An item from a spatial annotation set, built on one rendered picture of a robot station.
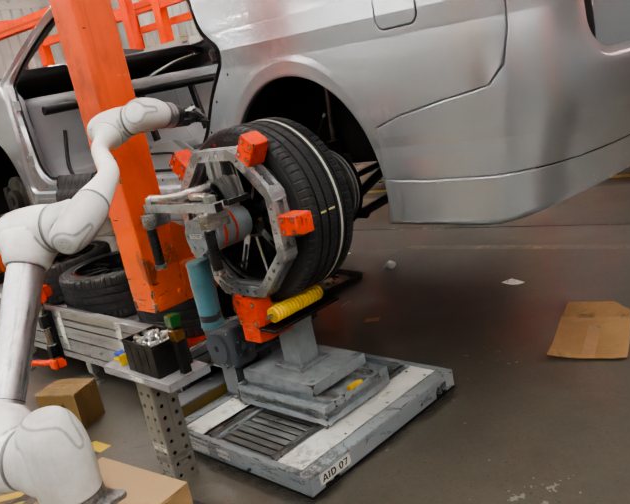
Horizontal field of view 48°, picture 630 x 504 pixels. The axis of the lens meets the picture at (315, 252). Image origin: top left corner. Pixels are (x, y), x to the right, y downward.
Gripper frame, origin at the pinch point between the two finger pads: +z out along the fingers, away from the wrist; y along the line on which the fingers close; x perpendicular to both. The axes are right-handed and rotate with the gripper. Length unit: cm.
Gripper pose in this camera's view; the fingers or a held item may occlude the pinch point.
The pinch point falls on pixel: (200, 117)
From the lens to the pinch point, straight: 273.0
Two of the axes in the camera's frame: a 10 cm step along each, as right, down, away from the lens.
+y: 7.9, -4.7, -4.0
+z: 3.8, -1.3, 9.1
